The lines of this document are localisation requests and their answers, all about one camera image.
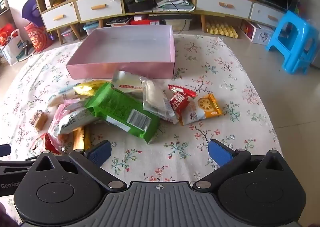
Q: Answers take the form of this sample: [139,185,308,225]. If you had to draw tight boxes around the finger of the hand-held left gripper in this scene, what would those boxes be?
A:
[0,159,34,175]
[0,144,12,157]

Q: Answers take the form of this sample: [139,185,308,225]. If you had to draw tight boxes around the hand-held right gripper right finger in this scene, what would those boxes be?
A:
[192,139,288,191]

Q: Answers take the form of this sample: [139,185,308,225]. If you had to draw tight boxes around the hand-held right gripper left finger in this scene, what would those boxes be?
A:
[30,140,128,191]

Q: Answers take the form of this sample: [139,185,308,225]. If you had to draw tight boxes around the orange stick packet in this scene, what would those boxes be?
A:
[73,127,85,150]
[84,126,92,150]

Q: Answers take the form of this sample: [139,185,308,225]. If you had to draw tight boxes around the silver white long packet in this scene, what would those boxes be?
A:
[59,108,97,134]

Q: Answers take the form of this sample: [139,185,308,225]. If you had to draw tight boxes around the red white snack packet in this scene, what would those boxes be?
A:
[30,132,62,155]

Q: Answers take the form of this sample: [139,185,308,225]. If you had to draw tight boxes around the brown wafer packet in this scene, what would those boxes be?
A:
[30,110,48,131]

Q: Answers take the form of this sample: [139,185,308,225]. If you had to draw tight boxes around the orange cracker packet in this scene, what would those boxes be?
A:
[180,93,223,126]

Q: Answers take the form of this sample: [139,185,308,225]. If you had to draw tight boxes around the green snack packet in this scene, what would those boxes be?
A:
[85,83,160,144]

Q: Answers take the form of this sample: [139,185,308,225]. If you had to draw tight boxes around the pink snack packet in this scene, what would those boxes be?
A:
[46,99,87,140]

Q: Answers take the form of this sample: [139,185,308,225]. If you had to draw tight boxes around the yellow snack packet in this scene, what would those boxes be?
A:
[73,80,112,98]

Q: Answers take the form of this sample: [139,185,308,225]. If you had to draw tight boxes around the white blue bread packet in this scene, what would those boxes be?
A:
[47,87,80,108]

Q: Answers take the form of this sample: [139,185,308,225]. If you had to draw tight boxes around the silver cake packet red label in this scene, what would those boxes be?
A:
[111,70,148,98]

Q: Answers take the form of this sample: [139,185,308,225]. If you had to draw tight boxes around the pink cardboard box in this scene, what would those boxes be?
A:
[66,25,175,80]

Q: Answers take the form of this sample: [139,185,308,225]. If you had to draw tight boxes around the white shopping bag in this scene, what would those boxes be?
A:
[0,28,28,66]

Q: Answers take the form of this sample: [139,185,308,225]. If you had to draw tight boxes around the red printed bag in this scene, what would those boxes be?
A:
[24,22,52,54]

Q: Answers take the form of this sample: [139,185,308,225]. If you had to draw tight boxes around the red shopping bag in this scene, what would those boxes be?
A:
[0,23,15,46]

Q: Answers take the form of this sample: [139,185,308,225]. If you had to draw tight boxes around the small clear storage box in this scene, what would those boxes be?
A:
[61,28,76,43]

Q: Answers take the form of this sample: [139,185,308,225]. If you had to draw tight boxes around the teal lid storage box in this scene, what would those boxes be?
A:
[83,23,101,37]

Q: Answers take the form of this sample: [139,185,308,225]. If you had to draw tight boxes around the yellow egg tray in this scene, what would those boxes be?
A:
[206,23,238,38]

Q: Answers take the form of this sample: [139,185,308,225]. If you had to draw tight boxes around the white carton box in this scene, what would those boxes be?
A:
[241,20,275,45]

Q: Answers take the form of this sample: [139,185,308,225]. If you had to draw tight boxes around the black keyboard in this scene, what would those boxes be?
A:
[106,17,132,27]

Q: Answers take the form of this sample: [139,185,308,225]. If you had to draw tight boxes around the red flat box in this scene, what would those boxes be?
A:
[133,15,161,26]

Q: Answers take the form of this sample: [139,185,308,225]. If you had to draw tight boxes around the blue plastic stool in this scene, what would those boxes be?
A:
[265,10,320,76]

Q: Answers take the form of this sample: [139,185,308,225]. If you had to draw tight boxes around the black bag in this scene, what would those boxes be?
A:
[124,0,157,13]

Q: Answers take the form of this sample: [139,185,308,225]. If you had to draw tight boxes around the stack of papers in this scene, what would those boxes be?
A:
[157,0,195,12]

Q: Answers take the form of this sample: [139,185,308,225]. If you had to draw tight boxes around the white drawer wooden handle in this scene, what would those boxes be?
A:
[250,3,285,27]
[41,2,78,31]
[196,0,253,21]
[76,0,123,22]

